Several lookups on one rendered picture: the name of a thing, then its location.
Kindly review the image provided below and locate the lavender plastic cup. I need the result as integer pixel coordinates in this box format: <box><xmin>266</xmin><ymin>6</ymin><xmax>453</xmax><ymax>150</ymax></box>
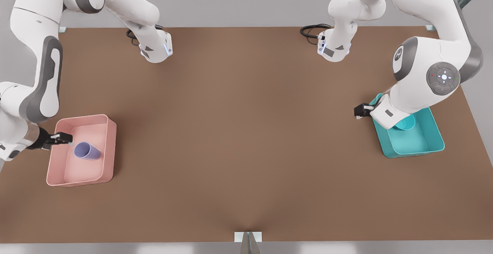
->
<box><xmin>74</xmin><ymin>142</ymin><xmax>102</xmax><ymax>161</ymax></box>

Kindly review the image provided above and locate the teal plastic bowl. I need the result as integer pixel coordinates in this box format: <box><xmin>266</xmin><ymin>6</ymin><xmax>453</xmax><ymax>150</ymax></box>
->
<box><xmin>393</xmin><ymin>114</ymin><xmax>417</xmax><ymax>131</ymax></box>

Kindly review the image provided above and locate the pink plastic box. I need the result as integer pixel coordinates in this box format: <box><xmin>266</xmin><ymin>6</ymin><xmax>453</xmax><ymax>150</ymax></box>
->
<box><xmin>46</xmin><ymin>114</ymin><xmax>117</xmax><ymax>187</ymax></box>

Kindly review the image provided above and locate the teal plastic box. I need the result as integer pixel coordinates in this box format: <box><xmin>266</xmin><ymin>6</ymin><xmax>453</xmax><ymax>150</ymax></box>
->
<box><xmin>370</xmin><ymin>93</ymin><xmax>445</xmax><ymax>159</ymax></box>

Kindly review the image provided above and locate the black cable loop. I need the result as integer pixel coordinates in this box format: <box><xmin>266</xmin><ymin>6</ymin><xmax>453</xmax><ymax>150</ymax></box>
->
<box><xmin>300</xmin><ymin>24</ymin><xmax>334</xmax><ymax>46</ymax></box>
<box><xmin>126</xmin><ymin>25</ymin><xmax>165</xmax><ymax>46</ymax></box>

